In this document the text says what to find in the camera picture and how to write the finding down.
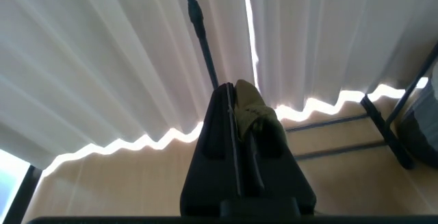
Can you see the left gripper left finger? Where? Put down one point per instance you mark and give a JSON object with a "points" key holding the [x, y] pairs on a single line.
{"points": [[212, 169]]}

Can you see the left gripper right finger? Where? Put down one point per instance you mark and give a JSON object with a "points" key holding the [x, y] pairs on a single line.
{"points": [[280, 179]]}

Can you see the green printed shirt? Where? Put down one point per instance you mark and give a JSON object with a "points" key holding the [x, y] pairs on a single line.
{"points": [[253, 107]]}

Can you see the black clothes rack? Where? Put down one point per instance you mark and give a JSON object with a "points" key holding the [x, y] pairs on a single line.
{"points": [[202, 35]]}

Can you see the white laundry basket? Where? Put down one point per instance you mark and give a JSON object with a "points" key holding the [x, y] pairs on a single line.
{"points": [[421, 142]]}

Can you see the beige curtain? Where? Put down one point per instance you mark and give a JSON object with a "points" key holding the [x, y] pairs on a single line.
{"points": [[85, 63]]}

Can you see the window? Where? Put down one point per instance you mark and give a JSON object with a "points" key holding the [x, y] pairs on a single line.
{"points": [[10, 183]]}

